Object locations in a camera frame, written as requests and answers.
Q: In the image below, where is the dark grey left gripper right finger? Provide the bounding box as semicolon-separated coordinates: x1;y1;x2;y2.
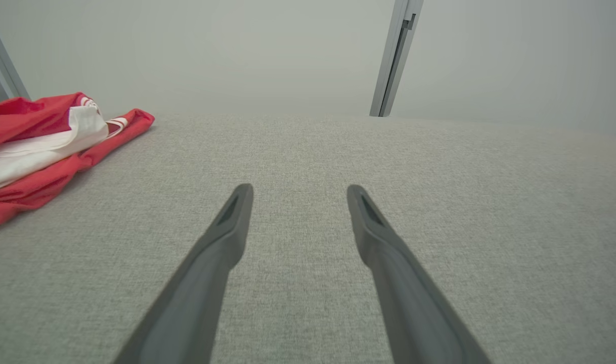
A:
346;184;493;364

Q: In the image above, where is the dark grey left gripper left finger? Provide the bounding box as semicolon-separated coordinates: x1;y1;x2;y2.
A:
113;183;254;364

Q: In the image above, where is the red white basketball jersey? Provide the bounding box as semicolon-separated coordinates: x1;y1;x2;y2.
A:
0;92;156;232

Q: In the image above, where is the grey vertical partition post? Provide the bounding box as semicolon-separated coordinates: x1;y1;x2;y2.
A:
369;0;424;118

